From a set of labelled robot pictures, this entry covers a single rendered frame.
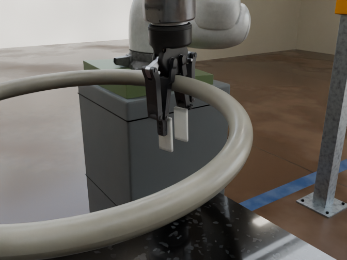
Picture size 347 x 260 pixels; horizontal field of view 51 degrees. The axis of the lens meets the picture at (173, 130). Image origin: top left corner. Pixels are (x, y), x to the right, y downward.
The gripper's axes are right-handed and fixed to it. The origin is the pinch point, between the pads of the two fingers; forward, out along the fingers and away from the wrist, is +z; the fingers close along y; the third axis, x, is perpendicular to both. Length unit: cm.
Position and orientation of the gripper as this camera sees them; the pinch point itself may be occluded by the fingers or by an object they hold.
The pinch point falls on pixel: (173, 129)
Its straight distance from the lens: 71.0
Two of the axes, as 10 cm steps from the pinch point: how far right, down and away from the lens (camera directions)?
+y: -5.9, 3.6, -7.2
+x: 8.0, 2.3, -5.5
